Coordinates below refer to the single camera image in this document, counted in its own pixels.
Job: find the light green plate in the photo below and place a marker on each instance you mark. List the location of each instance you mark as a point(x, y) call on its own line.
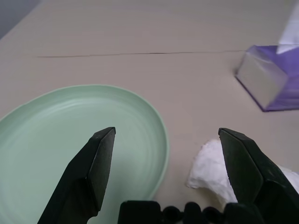
point(58, 121)

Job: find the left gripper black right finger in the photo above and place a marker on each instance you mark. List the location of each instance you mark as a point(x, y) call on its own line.
point(252, 168)

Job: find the white tissue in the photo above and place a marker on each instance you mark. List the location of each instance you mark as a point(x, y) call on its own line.
point(208, 168)

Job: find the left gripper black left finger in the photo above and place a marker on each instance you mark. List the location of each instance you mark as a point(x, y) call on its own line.
point(81, 177)

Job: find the purple tissue pack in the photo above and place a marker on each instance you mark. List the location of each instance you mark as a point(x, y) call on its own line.
point(264, 77)

